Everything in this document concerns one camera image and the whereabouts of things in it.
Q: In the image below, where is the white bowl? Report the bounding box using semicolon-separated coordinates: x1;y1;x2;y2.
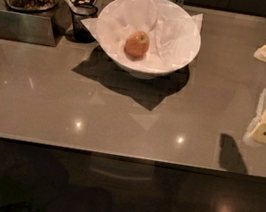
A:
88;0;209;88

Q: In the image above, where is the red orange apple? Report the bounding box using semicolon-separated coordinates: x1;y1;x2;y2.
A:
124;31;150;58

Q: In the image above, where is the white paper napkin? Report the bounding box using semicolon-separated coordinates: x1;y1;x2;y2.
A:
75;0;207;73

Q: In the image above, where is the dark glass cup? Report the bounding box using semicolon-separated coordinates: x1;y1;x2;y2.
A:
71;4;98;43

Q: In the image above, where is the metal box stand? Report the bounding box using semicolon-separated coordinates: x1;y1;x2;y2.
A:
0;0;72;47

